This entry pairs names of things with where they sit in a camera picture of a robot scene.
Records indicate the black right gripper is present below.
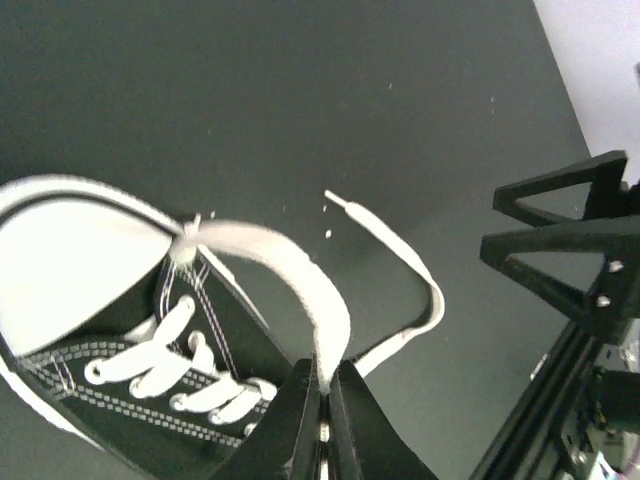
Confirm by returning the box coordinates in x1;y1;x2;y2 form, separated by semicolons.
467;179;640;480

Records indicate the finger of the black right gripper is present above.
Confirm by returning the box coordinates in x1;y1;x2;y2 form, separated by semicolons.
493;150;629;227

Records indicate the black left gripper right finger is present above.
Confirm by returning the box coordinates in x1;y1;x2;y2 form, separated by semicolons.
328;361;437;480

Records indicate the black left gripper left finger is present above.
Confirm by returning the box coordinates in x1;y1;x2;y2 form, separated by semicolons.
210;359;320;480

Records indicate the black canvas sneaker white sole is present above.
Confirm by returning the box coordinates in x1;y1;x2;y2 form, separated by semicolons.
1;175;297;479

